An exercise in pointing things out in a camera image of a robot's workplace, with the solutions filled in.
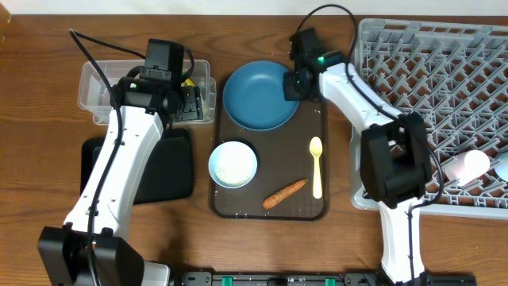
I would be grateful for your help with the light blue cup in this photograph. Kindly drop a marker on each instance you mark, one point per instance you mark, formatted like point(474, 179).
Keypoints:
point(501, 168)

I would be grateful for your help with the pink white cup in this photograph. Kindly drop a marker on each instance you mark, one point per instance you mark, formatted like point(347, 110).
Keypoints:
point(467, 166)

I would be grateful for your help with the green orange snack wrapper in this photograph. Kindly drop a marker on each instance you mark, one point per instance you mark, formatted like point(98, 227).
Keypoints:
point(191, 83)

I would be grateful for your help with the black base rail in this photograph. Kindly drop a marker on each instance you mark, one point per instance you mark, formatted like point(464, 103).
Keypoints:
point(347, 279)

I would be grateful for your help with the black plastic bin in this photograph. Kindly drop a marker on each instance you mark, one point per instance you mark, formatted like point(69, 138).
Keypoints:
point(169, 172)

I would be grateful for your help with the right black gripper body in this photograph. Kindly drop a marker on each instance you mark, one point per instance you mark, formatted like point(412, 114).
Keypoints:
point(301, 89)

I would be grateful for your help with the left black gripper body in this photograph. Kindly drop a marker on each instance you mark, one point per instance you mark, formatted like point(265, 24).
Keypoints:
point(190, 109)

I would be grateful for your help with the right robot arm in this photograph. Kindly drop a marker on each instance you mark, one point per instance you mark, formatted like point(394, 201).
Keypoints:
point(394, 157)

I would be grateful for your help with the orange carrot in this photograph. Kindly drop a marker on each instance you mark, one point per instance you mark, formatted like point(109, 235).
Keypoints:
point(282, 194)

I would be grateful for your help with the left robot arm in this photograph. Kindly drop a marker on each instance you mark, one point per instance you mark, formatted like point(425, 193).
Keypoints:
point(91, 247)

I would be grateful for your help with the light blue bowl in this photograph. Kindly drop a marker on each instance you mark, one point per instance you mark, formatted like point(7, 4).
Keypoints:
point(232, 164)

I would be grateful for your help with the dark brown serving tray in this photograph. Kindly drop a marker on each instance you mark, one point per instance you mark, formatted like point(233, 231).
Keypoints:
point(283, 158)

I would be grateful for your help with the pale yellow spoon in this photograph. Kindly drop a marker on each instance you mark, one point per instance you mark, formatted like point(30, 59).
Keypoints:
point(316, 150)

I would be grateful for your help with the grey dishwasher rack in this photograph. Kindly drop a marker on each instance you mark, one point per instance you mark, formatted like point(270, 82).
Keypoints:
point(455, 77)

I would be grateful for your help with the clear plastic bin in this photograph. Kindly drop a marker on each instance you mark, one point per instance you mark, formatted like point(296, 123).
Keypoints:
point(94, 97)

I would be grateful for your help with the dark blue plate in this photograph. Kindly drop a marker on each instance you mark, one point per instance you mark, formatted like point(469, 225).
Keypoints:
point(253, 96)

